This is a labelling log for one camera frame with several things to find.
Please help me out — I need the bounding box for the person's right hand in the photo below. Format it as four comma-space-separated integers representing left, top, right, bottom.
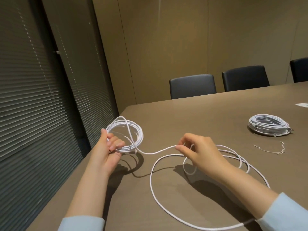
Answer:
175, 133, 233, 177

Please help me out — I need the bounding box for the person's left hand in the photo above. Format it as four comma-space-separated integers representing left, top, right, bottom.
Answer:
92, 128, 126, 177

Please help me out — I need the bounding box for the pile of white cables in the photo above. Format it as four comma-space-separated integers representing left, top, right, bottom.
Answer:
105, 115, 271, 231

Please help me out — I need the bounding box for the white cable bundle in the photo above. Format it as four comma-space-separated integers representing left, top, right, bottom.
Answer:
248, 114, 290, 131

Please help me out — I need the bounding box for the person's left forearm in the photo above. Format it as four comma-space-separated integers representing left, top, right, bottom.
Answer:
57, 165, 114, 231

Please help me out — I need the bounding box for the person's right forearm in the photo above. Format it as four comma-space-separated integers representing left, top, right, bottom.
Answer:
215, 162, 308, 231

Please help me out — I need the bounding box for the brown table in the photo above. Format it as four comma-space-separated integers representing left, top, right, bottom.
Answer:
26, 81, 308, 231

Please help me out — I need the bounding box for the dark meeting chair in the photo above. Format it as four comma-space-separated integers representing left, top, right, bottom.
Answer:
221, 65, 270, 92
289, 57, 308, 83
169, 74, 217, 100

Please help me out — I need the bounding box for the bunch of white twist ties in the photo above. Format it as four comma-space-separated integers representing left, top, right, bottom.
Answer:
253, 141, 286, 156

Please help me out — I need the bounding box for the glass partition with grey blinds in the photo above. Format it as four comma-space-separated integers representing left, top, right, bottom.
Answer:
0, 0, 120, 231

